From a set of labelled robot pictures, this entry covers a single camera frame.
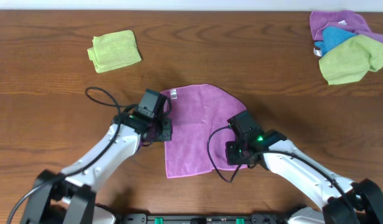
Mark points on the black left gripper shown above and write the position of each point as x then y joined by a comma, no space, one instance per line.
165,130

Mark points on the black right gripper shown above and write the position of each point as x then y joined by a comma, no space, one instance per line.
234,154

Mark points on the crumpled purple cloth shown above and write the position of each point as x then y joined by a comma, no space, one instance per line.
345,19

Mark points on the crumpled blue cloth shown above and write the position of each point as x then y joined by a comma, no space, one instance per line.
332,37

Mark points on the folded light green cloth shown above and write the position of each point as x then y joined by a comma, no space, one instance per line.
113,51

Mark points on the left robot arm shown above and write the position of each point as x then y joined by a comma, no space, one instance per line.
70,195

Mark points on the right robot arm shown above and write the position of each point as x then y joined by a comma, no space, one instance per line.
340,199

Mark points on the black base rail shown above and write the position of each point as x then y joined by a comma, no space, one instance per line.
257,218

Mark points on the crumpled green cloth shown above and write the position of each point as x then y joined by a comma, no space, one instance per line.
351,60

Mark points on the pink microfiber cloth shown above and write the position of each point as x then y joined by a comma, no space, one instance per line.
197,111

